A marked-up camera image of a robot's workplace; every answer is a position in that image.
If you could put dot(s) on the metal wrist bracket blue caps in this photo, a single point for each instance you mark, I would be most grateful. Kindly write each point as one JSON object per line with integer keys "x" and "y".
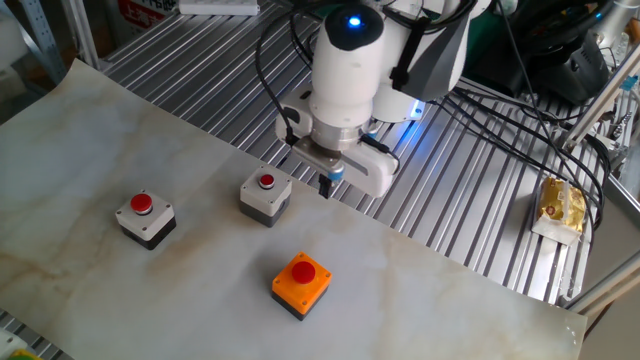
{"x": 317, "y": 152}

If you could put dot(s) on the orange box red mushroom button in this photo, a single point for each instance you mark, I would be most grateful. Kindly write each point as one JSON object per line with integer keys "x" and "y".
{"x": 300, "y": 290}

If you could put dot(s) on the aluminium profile post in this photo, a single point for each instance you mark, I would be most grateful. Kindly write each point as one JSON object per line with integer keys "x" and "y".
{"x": 610, "y": 285}
{"x": 595, "y": 107}
{"x": 82, "y": 35}

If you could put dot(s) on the black steering wheel controller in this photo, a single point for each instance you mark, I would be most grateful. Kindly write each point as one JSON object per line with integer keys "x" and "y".
{"x": 565, "y": 70}

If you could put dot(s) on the white black box red button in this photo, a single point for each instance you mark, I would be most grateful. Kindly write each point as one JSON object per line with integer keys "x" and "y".
{"x": 147, "y": 222}

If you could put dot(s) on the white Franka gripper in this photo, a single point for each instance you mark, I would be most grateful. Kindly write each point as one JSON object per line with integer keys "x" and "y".
{"x": 372, "y": 172}

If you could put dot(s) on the blue metal shelf rack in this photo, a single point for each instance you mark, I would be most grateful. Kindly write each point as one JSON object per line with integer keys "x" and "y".
{"x": 45, "y": 40}

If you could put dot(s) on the yellow snack bag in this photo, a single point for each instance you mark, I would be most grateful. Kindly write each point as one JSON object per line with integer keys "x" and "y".
{"x": 560, "y": 210}

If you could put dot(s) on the white grey box red button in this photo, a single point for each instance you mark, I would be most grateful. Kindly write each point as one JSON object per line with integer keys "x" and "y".
{"x": 265, "y": 200}

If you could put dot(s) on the red sign white characters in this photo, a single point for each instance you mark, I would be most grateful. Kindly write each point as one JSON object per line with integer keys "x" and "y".
{"x": 140, "y": 12}

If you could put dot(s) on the grey box small green button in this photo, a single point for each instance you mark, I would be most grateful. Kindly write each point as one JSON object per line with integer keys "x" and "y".
{"x": 11, "y": 344}

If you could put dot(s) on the marble pattern table mat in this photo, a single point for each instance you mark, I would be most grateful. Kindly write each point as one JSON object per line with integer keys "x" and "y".
{"x": 200, "y": 280}

